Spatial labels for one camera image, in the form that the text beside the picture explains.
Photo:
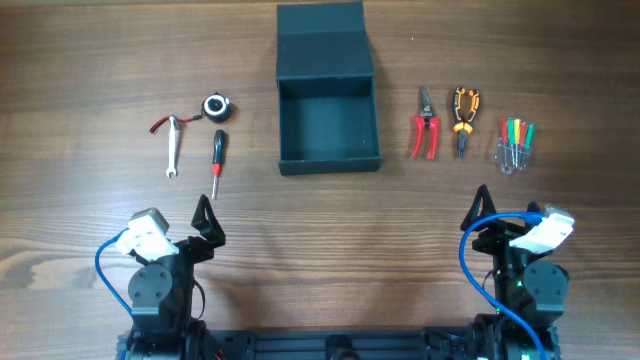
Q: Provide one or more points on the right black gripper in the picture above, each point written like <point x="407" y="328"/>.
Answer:
<point x="493" y="240"/>

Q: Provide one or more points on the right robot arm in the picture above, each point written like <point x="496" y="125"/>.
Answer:
<point x="529" y="291"/>

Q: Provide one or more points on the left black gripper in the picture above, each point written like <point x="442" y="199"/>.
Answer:
<point x="195" y="245"/>

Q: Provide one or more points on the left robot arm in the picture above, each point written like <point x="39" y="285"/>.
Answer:
<point x="161" y="291"/>

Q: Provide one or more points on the precision screwdriver set case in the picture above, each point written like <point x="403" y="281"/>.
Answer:
<point x="514" y="145"/>

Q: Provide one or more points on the black round tape measure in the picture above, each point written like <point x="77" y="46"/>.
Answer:
<point x="217" y="108"/>

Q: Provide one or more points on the black red screwdriver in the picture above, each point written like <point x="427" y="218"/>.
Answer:
<point x="219" y="150"/>

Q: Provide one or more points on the dark green open box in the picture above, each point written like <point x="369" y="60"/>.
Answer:
<point x="325" y="77"/>

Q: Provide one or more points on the orange black needle-nose pliers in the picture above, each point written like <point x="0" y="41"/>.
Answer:
<point x="464" y="119"/>

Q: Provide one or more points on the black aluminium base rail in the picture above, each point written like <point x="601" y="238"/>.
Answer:
<point x="340" y="344"/>

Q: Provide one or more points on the silver open-end wrench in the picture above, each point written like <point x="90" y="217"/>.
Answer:
<point x="173" y="146"/>

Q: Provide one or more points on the red handled cutting pliers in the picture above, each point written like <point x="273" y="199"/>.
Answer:
<point x="426" y="120"/>

